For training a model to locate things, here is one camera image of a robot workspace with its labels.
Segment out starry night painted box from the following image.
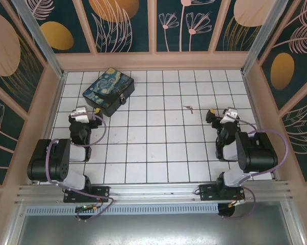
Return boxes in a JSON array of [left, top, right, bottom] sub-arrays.
[[82, 67, 135, 118]]

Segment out grey metal sheet panel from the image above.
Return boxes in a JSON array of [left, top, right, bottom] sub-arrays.
[[14, 201, 296, 245]]

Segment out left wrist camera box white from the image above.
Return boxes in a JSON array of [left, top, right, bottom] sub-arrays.
[[70, 106, 90, 123]]

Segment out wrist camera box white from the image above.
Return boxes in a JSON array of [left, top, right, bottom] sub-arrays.
[[220, 107, 239, 125], [70, 106, 90, 123]]

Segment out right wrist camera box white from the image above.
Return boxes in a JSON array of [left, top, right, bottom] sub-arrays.
[[220, 107, 239, 125]]

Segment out aluminium side rail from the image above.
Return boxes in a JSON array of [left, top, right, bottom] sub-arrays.
[[41, 72, 68, 143], [241, 72, 281, 181]]

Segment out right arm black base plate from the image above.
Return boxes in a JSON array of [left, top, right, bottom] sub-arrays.
[[198, 184, 246, 203]]

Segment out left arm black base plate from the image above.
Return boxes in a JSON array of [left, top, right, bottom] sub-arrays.
[[63, 186, 111, 204]]

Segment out right base red wire bundle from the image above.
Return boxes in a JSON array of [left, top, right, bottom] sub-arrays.
[[218, 192, 246, 209]]

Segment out base red wire bundle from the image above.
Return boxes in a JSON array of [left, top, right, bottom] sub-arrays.
[[75, 195, 105, 214], [218, 192, 246, 209]]

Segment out left base red wire bundle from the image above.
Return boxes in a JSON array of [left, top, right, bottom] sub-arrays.
[[75, 195, 105, 214]]

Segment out aluminium frame post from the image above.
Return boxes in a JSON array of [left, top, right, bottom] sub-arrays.
[[11, 0, 68, 79], [241, 0, 291, 75]]

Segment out aluminium mounting rail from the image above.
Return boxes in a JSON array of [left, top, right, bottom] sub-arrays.
[[14, 180, 295, 205]]

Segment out grey slotted cable duct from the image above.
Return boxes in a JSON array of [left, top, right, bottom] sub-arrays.
[[24, 203, 220, 215]]

